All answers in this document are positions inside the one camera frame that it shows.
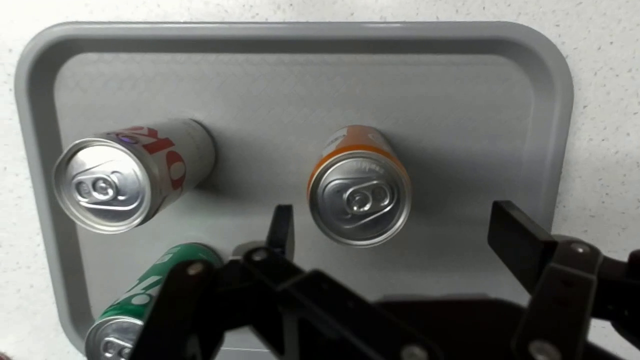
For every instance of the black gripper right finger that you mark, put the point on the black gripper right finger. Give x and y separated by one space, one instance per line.
566 286

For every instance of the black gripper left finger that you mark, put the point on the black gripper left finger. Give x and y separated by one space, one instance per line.
267 306

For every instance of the green soda can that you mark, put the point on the green soda can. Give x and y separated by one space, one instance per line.
133 300

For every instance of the orange soda can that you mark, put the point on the orange soda can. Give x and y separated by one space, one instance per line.
361 201

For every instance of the silver soda can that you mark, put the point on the silver soda can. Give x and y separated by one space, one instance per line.
107 182

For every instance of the grey plastic tray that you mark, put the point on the grey plastic tray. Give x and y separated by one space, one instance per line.
301 87

